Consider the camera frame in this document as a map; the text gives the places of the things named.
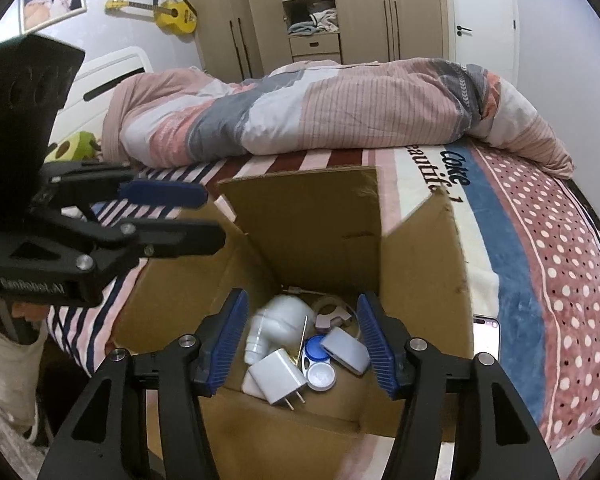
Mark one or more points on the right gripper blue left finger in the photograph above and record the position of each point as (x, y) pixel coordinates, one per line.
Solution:
(218, 336)

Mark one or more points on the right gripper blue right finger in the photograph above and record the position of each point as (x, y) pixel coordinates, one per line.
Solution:
(385, 339)

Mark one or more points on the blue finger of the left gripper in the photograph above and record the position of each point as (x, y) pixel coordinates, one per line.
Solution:
(164, 194)
(163, 238)

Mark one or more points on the small white rectangular device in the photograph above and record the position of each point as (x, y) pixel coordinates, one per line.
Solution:
(346, 350)

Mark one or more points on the tape roll with pink dispenser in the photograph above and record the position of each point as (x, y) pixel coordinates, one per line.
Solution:
(330, 311)

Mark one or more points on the white adapter with cable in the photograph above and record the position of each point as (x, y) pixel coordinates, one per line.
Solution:
(280, 324)

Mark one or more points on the white contact lens case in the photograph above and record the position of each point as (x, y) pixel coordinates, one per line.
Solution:
(315, 365)

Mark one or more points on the white plug charger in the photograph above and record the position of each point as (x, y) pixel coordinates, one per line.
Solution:
(278, 378)

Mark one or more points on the brown cardboard box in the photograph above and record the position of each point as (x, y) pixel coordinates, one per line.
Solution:
(328, 231)

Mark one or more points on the white power bank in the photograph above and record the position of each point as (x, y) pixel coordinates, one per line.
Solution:
(251, 388)

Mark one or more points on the gold lipstick tube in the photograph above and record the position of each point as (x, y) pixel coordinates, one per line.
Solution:
(302, 339)

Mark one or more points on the white sleeve left forearm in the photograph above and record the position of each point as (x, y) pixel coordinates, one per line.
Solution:
(19, 371)

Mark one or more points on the person's left hand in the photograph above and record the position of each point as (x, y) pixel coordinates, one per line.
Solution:
(30, 312)

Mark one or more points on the green avocado plush pillow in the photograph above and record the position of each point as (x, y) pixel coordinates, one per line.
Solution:
(79, 146)

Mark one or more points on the smartphone on bed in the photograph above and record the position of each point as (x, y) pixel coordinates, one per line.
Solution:
(486, 333)

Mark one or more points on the white bed headboard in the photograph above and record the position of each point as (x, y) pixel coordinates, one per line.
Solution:
(92, 90)

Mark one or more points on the yellow ukulele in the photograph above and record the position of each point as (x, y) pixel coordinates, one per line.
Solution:
(179, 17)

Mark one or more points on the striped plush blanket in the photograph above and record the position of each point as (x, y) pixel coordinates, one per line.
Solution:
(532, 260)

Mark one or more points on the wooden wardrobe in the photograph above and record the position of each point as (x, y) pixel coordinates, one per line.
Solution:
(241, 39)

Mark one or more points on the white door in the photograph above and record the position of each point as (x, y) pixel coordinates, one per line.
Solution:
(487, 34)

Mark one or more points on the framed wall photo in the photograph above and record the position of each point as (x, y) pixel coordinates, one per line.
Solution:
(38, 14)

